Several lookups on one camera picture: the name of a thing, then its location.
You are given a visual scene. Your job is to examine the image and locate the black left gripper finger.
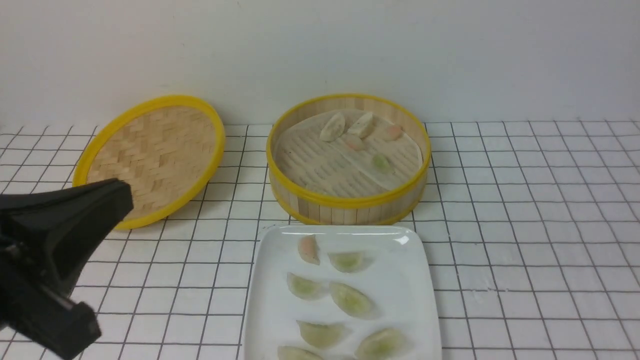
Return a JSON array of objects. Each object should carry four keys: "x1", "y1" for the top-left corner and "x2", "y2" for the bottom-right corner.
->
[
  {"x1": 0, "y1": 178, "x2": 134, "y2": 296},
  {"x1": 0, "y1": 265, "x2": 102, "y2": 360}
]

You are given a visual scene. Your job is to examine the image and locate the pink dumpling front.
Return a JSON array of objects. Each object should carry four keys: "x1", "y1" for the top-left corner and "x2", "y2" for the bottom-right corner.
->
[{"x1": 297, "y1": 234, "x2": 321, "y2": 265}]

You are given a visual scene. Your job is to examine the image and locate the pink dumpling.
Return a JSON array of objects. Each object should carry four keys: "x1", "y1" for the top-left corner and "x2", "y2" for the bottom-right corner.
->
[
  {"x1": 297, "y1": 234, "x2": 321, "y2": 265},
  {"x1": 340, "y1": 133, "x2": 367, "y2": 152},
  {"x1": 375, "y1": 124, "x2": 405, "y2": 142}
]

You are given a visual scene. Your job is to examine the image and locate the green dumpling plate bottom left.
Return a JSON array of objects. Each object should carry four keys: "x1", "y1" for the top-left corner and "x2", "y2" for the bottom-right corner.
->
[{"x1": 277, "y1": 345, "x2": 323, "y2": 360}]

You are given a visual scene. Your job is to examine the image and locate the green dumpling plate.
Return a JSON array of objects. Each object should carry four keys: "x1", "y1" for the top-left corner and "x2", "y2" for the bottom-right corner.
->
[
  {"x1": 327, "y1": 251, "x2": 376, "y2": 274},
  {"x1": 286, "y1": 272, "x2": 327, "y2": 301},
  {"x1": 329, "y1": 282, "x2": 375, "y2": 319},
  {"x1": 295, "y1": 320, "x2": 353, "y2": 350},
  {"x1": 277, "y1": 345, "x2": 323, "y2": 360}
]

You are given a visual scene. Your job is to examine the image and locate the white rectangular plate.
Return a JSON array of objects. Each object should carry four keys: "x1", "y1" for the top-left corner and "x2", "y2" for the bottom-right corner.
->
[{"x1": 243, "y1": 225, "x2": 442, "y2": 360}]

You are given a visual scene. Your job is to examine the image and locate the green dumpling plate lower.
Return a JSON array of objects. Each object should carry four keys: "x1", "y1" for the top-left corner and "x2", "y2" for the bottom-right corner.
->
[{"x1": 295, "y1": 320, "x2": 353, "y2": 350}]

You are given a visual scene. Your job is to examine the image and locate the green dumpling plate top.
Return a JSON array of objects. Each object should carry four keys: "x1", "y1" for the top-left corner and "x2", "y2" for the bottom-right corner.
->
[{"x1": 327, "y1": 251, "x2": 376, "y2": 274}]

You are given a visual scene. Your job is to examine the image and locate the green dumpling plate middle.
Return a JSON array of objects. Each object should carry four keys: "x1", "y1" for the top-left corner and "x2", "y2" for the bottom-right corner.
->
[{"x1": 329, "y1": 282, "x2": 375, "y2": 319}]

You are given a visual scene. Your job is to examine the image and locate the yellow rimmed bamboo steamer lid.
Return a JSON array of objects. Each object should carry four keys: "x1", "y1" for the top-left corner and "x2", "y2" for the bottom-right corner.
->
[{"x1": 72, "y1": 95, "x2": 226, "y2": 230}]

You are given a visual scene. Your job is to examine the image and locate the pale white dumpling left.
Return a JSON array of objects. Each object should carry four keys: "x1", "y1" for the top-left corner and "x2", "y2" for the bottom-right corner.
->
[{"x1": 318, "y1": 112, "x2": 346, "y2": 142}]

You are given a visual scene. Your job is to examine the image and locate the pale white dumpling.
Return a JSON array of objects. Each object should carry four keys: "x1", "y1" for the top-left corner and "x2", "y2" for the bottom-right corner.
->
[
  {"x1": 346, "y1": 112, "x2": 375, "y2": 139},
  {"x1": 318, "y1": 112, "x2": 346, "y2": 142}
]

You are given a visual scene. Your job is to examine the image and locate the yellow rimmed bamboo steamer basket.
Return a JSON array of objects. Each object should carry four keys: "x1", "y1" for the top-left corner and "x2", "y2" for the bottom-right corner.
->
[{"x1": 266, "y1": 93, "x2": 432, "y2": 225}]

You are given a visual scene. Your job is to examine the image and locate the pink dumpling centre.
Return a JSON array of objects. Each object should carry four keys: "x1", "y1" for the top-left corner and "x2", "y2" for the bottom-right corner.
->
[{"x1": 340, "y1": 133, "x2": 367, "y2": 152}]

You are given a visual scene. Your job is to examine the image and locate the pale white dumpling right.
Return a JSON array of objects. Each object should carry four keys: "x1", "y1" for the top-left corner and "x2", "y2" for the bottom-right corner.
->
[{"x1": 346, "y1": 112, "x2": 375, "y2": 139}]

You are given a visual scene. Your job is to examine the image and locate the small green dumpling in steamer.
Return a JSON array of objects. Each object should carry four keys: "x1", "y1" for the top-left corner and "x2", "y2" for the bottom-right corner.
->
[{"x1": 371, "y1": 153, "x2": 394, "y2": 174}]

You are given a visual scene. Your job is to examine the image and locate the white steamer liner paper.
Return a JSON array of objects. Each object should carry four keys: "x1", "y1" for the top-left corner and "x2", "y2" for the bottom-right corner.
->
[{"x1": 274, "y1": 108, "x2": 423, "y2": 198}]

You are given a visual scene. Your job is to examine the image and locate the pink dumpling far right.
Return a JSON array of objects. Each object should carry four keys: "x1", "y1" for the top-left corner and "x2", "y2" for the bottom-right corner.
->
[{"x1": 375, "y1": 124, "x2": 405, "y2": 142}]

